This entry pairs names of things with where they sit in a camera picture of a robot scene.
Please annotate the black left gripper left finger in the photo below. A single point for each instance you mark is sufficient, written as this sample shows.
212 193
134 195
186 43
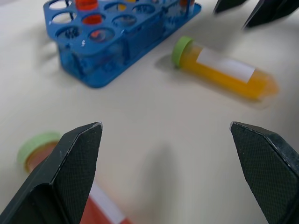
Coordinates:
70 168

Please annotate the red test tube green cap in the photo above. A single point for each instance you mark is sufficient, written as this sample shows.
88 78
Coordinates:
35 149

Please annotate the yellow liquid test tube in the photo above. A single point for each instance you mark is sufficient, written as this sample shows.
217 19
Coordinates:
122 7

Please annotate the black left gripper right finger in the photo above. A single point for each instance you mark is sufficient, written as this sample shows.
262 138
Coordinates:
268 168

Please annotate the orange capped test tube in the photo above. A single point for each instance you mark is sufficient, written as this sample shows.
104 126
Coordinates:
92 19
86 4

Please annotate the yellow test tube green cap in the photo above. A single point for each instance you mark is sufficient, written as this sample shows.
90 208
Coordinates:
217 74

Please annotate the blue plastic test tube rack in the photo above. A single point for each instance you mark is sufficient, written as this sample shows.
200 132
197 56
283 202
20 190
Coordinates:
140 39

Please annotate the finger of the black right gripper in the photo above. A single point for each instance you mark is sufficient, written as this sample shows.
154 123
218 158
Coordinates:
227 4
273 11

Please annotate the red liquid test tube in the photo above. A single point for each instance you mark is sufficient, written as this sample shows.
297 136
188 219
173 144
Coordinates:
99 35
185 4

